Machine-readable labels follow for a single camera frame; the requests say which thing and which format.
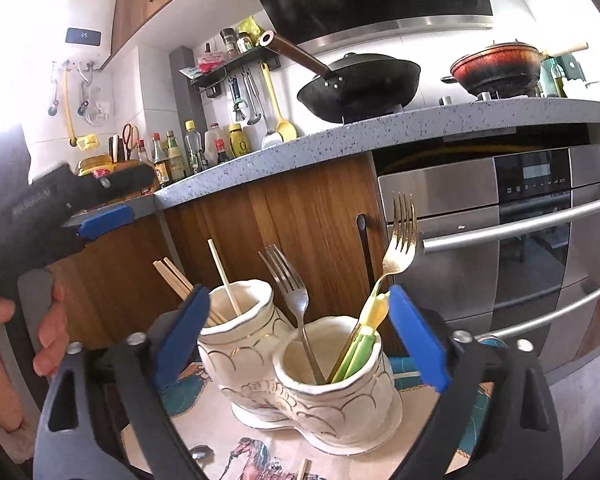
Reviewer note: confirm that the wooden knife block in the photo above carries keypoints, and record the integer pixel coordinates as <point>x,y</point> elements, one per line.
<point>125,164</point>

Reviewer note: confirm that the grey water pipe valve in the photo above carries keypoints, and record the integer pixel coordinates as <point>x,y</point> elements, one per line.
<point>55,90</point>
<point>86,87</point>

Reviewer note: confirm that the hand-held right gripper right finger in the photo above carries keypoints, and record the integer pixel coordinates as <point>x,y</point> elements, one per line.
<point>420,345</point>

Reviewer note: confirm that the dark bottle with red cap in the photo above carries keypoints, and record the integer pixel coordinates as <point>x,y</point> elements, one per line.
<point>222,152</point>

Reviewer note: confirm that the silver fork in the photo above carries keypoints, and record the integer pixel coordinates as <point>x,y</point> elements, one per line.
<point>292,285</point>

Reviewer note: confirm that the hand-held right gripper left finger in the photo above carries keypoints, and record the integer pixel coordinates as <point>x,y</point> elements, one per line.
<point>180,340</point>

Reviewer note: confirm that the green glass container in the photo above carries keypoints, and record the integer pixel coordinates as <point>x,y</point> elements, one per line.
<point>572,67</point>

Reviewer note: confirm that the red label sauce bottle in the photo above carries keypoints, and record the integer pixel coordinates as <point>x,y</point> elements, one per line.
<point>144,155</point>

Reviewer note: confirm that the white water heater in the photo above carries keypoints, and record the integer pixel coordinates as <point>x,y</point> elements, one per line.
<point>87,15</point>

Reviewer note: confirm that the green utensil with yellow tip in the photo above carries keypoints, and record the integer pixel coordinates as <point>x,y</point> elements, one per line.
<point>372,310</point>

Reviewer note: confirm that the grey speckled countertop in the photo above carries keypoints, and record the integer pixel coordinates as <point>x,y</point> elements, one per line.
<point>380,130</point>

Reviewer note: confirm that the gold fork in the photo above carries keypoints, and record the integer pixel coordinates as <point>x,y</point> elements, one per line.
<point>400,255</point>

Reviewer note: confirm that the yellow green bag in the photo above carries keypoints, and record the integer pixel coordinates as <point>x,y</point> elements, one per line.
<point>251,27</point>

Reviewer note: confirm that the black wall rack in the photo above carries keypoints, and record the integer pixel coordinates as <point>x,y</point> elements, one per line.
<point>230,67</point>

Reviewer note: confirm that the red packet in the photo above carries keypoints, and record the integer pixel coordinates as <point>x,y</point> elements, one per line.
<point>211,65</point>

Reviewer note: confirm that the glass spice jar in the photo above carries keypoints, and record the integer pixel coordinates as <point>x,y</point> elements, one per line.
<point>228,44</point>
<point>244,42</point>

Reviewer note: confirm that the red rusty pan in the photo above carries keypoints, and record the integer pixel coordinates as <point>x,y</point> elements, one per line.
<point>495,67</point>

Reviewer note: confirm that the wooden chopstick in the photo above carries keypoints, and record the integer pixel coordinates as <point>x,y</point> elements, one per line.
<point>180,273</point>
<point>304,471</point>
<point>223,277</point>
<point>172,281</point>

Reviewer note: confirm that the hanging dish brush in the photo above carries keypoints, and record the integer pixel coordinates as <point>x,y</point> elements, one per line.
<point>236,100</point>

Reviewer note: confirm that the yellow valve tag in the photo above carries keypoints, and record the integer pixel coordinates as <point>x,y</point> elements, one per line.
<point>87,142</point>

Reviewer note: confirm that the clear bottle with yellow cap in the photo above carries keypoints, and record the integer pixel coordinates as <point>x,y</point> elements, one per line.
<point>192,147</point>

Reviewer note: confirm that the hanging steel ladle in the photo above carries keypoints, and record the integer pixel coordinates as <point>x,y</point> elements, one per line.
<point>252,105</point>

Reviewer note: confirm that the yellow jar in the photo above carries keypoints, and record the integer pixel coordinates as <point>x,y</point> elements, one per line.
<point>95,165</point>

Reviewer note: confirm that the black wok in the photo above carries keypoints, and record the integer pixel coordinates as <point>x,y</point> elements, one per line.
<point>360,85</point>

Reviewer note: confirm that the stainless steel built-in oven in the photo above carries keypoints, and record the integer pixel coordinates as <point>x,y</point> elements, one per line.
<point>445,200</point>

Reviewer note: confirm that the printed quilted cloth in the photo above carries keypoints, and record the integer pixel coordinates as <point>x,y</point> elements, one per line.
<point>260,440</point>

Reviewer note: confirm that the white plastic jug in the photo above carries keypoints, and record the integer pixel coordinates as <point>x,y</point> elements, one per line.
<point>212,135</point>

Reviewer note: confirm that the wooden wall cabinet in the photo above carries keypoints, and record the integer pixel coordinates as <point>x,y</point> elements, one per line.
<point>145,5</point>

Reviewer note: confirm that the white wall socket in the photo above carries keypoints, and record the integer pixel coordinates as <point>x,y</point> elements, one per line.
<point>100,111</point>

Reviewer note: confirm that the white ceramic double utensil holder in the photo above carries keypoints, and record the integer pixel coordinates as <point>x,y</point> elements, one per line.
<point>330,410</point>

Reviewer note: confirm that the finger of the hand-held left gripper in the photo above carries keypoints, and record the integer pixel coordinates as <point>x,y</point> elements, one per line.
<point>105,220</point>
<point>130,180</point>

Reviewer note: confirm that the dark sauce bottle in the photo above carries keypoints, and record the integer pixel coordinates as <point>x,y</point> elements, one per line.
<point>161,162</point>

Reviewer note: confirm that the green label sauce bottle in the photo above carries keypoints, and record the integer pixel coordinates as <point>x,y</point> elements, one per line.
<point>176,160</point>

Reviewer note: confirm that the light green plastic utensil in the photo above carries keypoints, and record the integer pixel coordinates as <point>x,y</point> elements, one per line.
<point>347,360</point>

